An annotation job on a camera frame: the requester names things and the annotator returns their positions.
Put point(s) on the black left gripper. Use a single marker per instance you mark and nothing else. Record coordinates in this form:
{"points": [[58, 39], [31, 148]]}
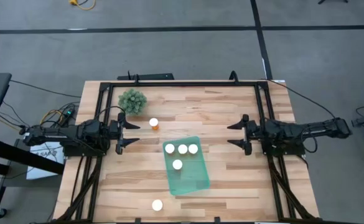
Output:
{"points": [[114, 129]]}

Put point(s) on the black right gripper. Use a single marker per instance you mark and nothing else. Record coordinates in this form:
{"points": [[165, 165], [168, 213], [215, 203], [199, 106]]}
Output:
{"points": [[254, 131]]}

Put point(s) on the orange pill bottle white cap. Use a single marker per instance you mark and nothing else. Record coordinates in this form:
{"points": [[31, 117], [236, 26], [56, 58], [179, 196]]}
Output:
{"points": [[182, 149], [193, 148], [169, 148], [177, 164], [157, 205], [153, 123]]}

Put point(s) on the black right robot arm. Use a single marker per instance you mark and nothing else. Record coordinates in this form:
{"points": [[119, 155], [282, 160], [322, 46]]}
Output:
{"points": [[318, 127]]}

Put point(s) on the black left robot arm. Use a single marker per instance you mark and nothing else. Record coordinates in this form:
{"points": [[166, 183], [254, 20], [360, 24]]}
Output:
{"points": [[51, 133]]}

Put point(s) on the small potted green plant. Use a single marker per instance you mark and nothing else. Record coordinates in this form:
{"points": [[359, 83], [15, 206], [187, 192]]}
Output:
{"points": [[132, 101]]}

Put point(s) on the black box with antennas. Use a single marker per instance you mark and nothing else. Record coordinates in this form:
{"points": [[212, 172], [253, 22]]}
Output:
{"points": [[150, 76]]}

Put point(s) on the black device green light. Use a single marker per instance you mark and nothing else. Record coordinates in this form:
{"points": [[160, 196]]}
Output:
{"points": [[69, 113]]}

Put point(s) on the green translucent plastic tray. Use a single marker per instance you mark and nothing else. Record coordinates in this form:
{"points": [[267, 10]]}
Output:
{"points": [[191, 177]]}

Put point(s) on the white printed box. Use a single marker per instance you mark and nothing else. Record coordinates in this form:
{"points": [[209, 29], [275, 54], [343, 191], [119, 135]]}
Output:
{"points": [[44, 165]]}

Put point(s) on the black aluminium table frame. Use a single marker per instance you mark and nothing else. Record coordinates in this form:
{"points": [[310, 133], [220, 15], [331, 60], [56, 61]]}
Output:
{"points": [[181, 84]]}

